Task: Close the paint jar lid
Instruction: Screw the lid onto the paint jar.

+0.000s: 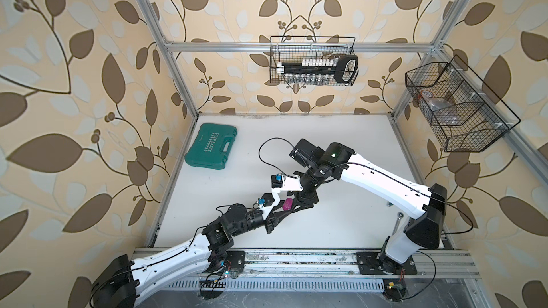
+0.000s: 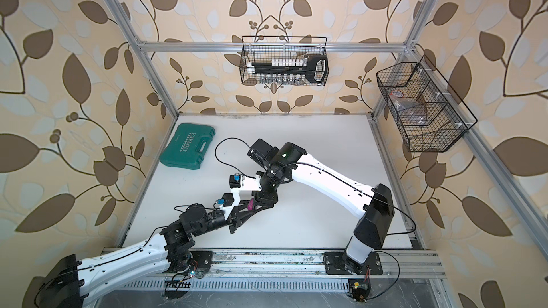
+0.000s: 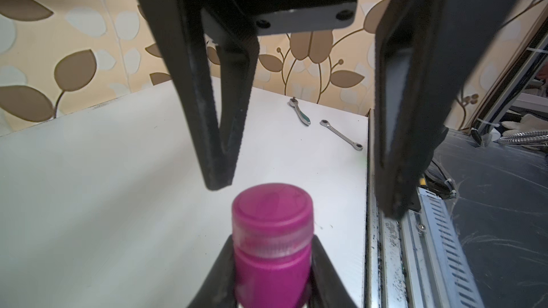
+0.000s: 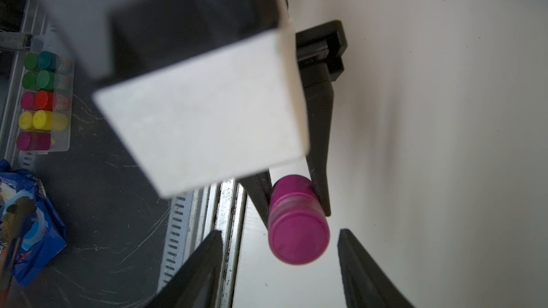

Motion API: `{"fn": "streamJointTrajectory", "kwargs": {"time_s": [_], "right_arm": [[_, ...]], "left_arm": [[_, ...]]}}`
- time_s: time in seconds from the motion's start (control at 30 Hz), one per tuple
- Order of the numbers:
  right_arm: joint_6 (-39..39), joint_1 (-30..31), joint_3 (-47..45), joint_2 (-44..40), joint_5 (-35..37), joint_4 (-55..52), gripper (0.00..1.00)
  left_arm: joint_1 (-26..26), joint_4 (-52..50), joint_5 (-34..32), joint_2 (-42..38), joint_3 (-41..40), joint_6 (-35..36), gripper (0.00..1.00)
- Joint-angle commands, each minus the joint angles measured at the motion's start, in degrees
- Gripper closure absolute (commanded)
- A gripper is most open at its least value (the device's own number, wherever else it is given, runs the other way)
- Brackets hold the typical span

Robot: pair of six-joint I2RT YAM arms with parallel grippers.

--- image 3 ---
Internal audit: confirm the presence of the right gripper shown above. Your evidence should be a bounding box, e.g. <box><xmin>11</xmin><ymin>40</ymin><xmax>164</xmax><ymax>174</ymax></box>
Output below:
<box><xmin>138</xmin><ymin>0</ymin><xmax>359</xmax><ymax>191</ymax></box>

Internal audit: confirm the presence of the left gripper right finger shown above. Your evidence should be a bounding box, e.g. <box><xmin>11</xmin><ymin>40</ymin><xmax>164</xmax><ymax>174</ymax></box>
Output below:
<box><xmin>309</xmin><ymin>235</ymin><xmax>357</xmax><ymax>308</ymax></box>

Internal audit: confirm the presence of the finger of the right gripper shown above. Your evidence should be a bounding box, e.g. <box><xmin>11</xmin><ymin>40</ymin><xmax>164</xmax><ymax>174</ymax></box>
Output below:
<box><xmin>374</xmin><ymin>0</ymin><xmax>519</xmax><ymax>218</ymax></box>

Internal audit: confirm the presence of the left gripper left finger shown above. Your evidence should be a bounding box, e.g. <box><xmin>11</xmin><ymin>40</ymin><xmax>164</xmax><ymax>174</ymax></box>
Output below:
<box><xmin>187</xmin><ymin>235</ymin><xmax>237</xmax><ymax>308</ymax></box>

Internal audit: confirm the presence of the magenta paint jar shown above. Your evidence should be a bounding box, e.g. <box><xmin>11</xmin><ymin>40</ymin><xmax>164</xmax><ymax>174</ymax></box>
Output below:
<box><xmin>234</xmin><ymin>245</ymin><xmax>312</xmax><ymax>307</ymax></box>

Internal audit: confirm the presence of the magenta jar lid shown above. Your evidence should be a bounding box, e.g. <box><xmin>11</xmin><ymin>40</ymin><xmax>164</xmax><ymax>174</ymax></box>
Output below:
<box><xmin>231</xmin><ymin>183</ymin><xmax>314</xmax><ymax>259</ymax></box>

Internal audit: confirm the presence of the silver combination wrench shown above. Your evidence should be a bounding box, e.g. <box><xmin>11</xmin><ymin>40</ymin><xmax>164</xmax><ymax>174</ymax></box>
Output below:
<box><xmin>320</xmin><ymin>120</ymin><xmax>363</xmax><ymax>151</ymax></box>

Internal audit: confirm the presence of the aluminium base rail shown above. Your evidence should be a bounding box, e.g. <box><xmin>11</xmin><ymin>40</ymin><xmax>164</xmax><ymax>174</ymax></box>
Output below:
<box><xmin>363</xmin><ymin>111</ymin><xmax>484</xmax><ymax>307</ymax></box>

